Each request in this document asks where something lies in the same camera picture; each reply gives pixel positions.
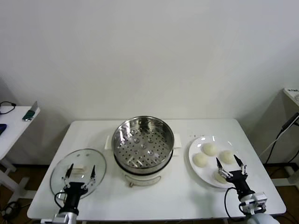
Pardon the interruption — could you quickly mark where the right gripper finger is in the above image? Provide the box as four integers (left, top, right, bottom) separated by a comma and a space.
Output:
216, 157, 232, 183
234, 154, 249, 176

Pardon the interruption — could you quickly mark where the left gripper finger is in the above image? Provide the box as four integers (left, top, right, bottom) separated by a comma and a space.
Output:
83, 165, 97, 189
61, 163, 74, 189

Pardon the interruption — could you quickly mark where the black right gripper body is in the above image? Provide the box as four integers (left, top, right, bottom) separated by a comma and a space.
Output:
228, 170, 255, 199

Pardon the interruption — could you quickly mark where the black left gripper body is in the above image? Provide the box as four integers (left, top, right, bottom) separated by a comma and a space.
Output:
59, 182, 87, 213

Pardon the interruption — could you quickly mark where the white steamed baozi bun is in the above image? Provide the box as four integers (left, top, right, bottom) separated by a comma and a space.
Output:
214, 170, 231, 185
192, 153, 209, 168
202, 143, 217, 156
219, 150, 235, 164

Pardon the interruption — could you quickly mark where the glass lid with white handle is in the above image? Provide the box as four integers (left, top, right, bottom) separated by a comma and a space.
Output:
50, 148, 107, 201

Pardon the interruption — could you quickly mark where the perforated steel steamer basket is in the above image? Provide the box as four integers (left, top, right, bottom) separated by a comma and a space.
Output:
111, 115, 175, 170

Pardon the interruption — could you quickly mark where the white round plate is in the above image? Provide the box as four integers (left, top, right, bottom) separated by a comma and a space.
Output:
188, 135, 247, 189

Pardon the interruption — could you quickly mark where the black power adapter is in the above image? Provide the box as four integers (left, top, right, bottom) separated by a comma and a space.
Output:
281, 112, 299, 131

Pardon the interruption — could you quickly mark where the white side table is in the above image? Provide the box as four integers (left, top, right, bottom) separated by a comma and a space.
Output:
282, 87, 299, 186
0, 106, 41, 203

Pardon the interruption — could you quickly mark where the white printed box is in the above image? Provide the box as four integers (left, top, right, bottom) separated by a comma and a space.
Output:
284, 87, 299, 101

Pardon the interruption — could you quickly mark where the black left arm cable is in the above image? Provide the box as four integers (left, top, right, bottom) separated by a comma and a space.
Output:
54, 192, 68, 214

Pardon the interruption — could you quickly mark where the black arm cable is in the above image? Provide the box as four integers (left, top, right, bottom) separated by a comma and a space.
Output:
224, 186, 243, 221
54, 192, 68, 214

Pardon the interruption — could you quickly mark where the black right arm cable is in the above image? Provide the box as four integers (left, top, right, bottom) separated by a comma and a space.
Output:
224, 186, 243, 221

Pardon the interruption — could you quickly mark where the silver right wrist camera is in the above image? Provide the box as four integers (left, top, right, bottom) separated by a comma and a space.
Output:
253, 191, 268, 210

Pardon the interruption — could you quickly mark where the black hanging cable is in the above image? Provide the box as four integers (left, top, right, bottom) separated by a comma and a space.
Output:
265, 130, 299, 164

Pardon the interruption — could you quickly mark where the white cable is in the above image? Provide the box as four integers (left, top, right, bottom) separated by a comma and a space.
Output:
258, 127, 285, 159

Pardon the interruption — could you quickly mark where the black cable bundle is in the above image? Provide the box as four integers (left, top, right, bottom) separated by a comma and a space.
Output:
0, 200, 24, 221

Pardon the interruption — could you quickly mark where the green handled silver tool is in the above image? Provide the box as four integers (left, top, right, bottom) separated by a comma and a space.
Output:
22, 100, 40, 122

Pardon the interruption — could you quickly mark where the thin black looped cable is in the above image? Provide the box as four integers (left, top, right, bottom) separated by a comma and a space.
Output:
0, 101, 16, 115

